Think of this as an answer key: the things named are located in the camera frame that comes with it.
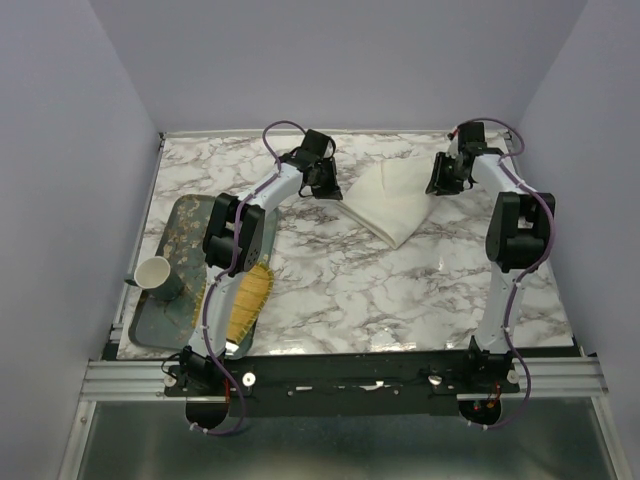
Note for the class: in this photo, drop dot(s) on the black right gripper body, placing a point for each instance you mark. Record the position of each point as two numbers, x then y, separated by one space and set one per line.
454 178

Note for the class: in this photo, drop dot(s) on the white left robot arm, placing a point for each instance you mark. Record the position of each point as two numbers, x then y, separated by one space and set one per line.
234 236

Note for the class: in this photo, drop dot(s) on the cream cloth napkin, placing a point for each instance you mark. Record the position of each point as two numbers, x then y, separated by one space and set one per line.
390 200

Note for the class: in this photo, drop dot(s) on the yellow bamboo mat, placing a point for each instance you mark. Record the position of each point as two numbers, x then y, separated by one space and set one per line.
253 293

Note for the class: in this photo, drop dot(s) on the green floral metal tray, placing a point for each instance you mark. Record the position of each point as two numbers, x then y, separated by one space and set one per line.
168 326

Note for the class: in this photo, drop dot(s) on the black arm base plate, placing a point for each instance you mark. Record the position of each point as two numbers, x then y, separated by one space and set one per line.
393 383

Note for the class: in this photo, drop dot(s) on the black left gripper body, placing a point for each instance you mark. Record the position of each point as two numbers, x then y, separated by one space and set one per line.
315 164

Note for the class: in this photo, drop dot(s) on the white cup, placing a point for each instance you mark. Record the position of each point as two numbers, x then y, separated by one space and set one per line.
156 277

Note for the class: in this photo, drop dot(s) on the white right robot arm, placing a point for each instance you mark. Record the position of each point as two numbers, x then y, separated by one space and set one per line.
519 238

